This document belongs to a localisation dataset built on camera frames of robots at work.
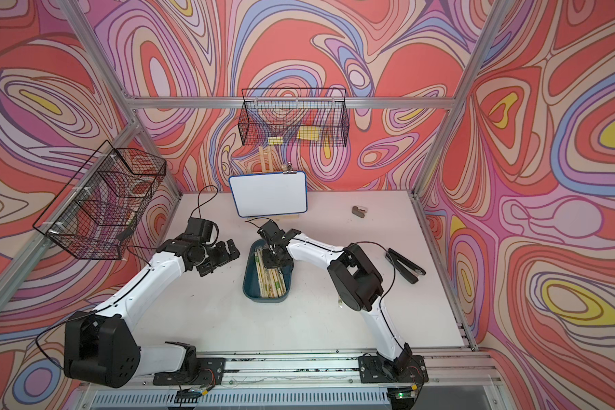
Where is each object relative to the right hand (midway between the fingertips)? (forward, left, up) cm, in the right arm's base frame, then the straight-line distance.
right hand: (272, 269), depth 93 cm
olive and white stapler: (+27, -36, -1) cm, 45 cm away
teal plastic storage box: (-5, +7, 0) cm, 9 cm away
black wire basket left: (+4, +49, +29) cm, 57 cm away
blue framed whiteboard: (+25, +1, +15) cm, 29 cm away
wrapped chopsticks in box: (-5, 0, +1) cm, 5 cm away
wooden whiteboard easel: (+30, 0, +30) cm, 43 cm away
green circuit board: (-38, +23, -4) cm, 44 cm away
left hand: (-1, +13, +10) cm, 16 cm away
